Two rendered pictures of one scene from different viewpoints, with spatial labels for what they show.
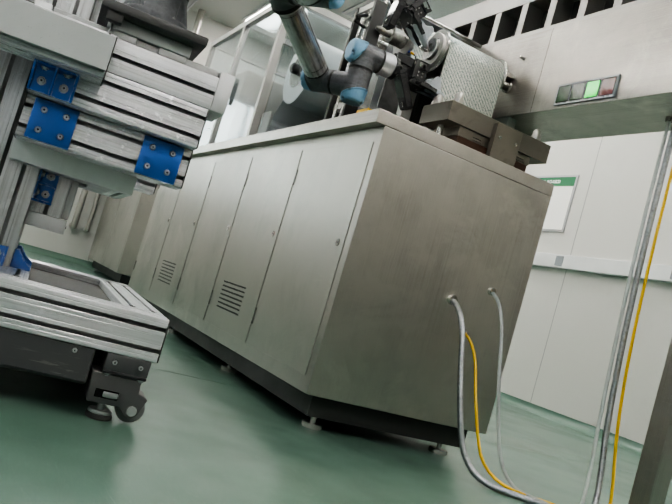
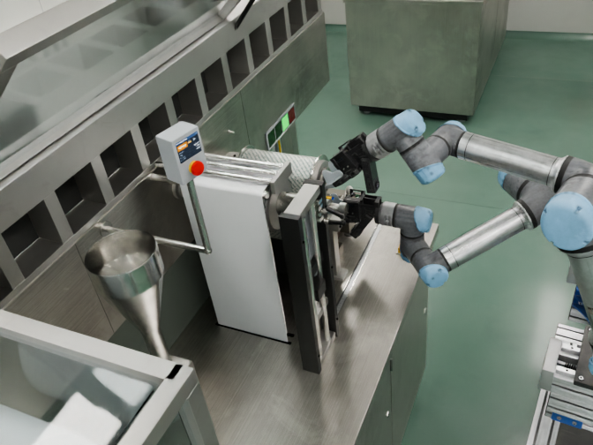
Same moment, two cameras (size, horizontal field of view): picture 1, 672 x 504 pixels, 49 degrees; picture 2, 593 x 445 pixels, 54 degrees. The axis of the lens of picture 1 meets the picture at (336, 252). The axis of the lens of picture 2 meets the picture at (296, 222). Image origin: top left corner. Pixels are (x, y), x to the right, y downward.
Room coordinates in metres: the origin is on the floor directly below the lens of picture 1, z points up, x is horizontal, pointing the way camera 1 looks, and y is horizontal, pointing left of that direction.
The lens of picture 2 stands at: (3.34, 1.03, 2.22)
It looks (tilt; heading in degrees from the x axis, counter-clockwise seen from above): 37 degrees down; 235
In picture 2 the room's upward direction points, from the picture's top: 8 degrees counter-clockwise
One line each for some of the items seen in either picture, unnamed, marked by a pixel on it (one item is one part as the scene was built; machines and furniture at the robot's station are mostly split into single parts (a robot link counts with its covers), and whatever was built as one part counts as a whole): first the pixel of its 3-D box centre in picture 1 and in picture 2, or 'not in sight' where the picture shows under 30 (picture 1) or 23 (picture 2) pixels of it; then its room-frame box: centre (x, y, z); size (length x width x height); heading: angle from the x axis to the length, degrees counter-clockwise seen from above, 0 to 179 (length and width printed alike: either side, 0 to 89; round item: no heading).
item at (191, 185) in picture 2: not in sight; (198, 214); (2.92, 0.09, 1.51); 0.02 x 0.02 x 0.20
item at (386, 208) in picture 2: (385, 65); (387, 214); (2.28, 0.02, 1.11); 0.08 x 0.05 x 0.08; 26
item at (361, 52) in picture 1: (364, 56); (412, 219); (2.24, 0.09, 1.11); 0.11 x 0.08 x 0.09; 116
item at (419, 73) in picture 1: (407, 72); (363, 207); (2.31, -0.06, 1.12); 0.12 x 0.08 x 0.09; 116
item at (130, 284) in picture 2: not in sight; (124, 263); (3.10, 0.10, 1.50); 0.14 x 0.14 x 0.06
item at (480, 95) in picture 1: (465, 100); not in sight; (2.42, -0.27, 1.12); 0.23 x 0.01 x 0.18; 116
